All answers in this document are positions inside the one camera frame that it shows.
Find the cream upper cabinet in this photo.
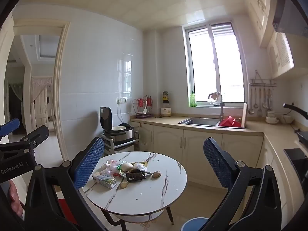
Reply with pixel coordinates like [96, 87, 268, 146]
[241, 0, 277, 49]

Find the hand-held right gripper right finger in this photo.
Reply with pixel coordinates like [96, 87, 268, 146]
[203, 137, 282, 231]

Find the pink lace curtain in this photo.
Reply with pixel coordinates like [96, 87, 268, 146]
[31, 76, 53, 106]

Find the stack of white bowls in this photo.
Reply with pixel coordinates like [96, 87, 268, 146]
[265, 111, 280, 124]

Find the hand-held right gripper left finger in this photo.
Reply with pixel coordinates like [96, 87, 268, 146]
[25, 137, 105, 231]

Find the steel faucet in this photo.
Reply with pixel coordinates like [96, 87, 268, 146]
[208, 93, 225, 123]

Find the black range hood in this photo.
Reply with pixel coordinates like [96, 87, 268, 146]
[272, 0, 308, 33]

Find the wooden cutting board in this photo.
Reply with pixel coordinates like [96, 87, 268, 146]
[241, 103, 249, 128]

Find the light green tissue pack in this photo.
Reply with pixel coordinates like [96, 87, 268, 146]
[92, 172, 117, 189]

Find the cream door frame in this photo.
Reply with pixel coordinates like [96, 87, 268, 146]
[0, 20, 71, 162]

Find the green dish soap bottle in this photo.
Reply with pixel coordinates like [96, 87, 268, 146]
[189, 89, 197, 107]

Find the grey metal rack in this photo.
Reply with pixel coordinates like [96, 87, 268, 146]
[100, 130, 141, 156]

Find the person's left hand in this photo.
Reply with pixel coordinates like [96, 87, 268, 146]
[7, 178, 24, 219]

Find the beige kitchen countertop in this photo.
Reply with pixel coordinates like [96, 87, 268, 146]
[130, 114, 308, 198]

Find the red wire cup rack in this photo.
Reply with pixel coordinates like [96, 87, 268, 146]
[132, 95, 154, 119]

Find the green white snack wrapper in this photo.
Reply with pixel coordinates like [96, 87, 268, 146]
[117, 160, 128, 177]

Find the black gas stove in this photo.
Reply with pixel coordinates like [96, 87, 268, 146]
[283, 130, 308, 181]

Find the black silver rice cooker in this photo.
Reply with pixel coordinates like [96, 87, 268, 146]
[99, 106, 135, 141]

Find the clear jar white lid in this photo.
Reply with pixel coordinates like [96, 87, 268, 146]
[161, 103, 172, 117]

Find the red stool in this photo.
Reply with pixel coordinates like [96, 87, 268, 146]
[56, 197, 77, 222]

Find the round white marble table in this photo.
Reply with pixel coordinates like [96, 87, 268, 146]
[83, 151, 187, 231]

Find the black wrapper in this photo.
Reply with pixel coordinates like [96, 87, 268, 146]
[126, 171, 147, 183]

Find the steel kitchen sink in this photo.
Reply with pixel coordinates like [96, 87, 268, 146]
[178, 117, 248, 129]

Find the cream lattice door cabinet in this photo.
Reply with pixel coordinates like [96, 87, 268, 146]
[267, 32, 294, 79]

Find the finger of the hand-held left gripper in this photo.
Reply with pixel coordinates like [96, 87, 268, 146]
[20, 125, 50, 150]
[0, 118, 21, 139]

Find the red plastic basin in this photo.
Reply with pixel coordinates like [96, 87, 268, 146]
[218, 115, 241, 127]

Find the sliding window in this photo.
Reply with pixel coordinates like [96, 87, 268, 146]
[182, 22, 248, 107]

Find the metal wall utensil rack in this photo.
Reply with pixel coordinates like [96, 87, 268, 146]
[249, 70, 277, 87]

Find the white panel door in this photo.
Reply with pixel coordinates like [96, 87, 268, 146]
[34, 87, 49, 128]

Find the clear plastic bag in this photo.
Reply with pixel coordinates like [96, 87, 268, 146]
[100, 159, 123, 176]

